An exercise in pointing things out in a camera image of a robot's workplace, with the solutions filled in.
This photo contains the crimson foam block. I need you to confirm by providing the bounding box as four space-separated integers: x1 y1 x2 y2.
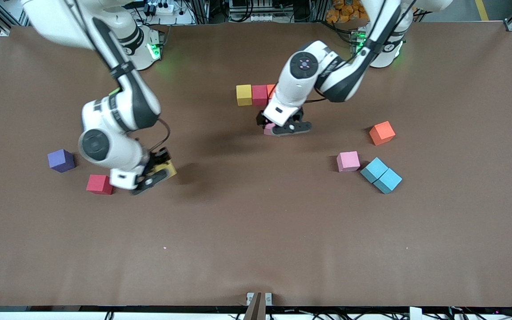
252 84 268 106

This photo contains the white rack device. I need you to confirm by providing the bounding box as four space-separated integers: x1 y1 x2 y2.
228 0 275 23

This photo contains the orange snack bag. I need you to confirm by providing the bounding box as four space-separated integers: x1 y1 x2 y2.
326 0 368 24

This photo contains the purple foam block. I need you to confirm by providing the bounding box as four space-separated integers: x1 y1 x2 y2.
47 149 76 173

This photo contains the silver metal bracket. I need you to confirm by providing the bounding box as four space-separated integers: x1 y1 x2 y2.
246 292 273 306

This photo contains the yellow foam block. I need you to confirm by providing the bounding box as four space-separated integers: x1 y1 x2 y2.
152 161 178 180
236 84 253 107

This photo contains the white power strip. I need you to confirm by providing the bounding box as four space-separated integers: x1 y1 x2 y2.
143 2 174 15

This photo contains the red foam block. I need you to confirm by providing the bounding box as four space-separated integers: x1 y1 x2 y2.
86 174 115 195

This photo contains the blue foam block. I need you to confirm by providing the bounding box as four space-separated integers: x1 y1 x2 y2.
360 157 390 184
374 168 403 195

